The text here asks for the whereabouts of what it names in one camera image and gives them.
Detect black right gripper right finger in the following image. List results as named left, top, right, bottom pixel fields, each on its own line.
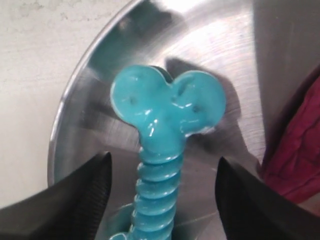
left=215, top=157, right=320, bottom=240

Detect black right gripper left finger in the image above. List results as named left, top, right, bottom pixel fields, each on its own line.
left=0, top=152, right=112, bottom=240

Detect turquoise toy bone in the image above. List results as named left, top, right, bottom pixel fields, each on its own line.
left=110, top=65, right=227, bottom=240

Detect purple toy sweet potato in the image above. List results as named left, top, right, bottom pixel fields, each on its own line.
left=261, top=79, right=320, bottom=204

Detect round steel plate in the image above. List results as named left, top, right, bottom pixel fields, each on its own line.
left=47, top=0, right=320, bottom=240

